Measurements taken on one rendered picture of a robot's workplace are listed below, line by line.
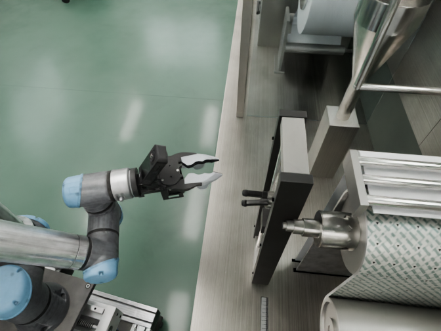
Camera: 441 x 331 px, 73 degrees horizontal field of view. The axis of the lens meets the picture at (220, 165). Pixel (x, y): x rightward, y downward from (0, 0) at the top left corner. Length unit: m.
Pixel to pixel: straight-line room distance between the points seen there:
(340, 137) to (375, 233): 0.55
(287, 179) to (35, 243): 0.50
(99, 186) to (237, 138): 0.67
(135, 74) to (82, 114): 0.67
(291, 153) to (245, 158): 0.68
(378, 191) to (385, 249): 0.08
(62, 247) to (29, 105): 2.57
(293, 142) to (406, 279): 0.27
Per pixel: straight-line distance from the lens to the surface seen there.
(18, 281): 0.95
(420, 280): 0.58
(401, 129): 1.17
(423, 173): 0.56
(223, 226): 1.02
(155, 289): 1.91
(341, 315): 0.63
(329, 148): 1.05
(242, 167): 1.14
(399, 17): 0.77
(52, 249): 0.71
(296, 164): 0.49
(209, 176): 0.71
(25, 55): 3.91
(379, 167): 0.54
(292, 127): 0.54
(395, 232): 0.52
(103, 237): 0.78
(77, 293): 1.12
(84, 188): 0.74
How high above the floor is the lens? 1.82
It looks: 53 degrees down
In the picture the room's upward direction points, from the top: straight up
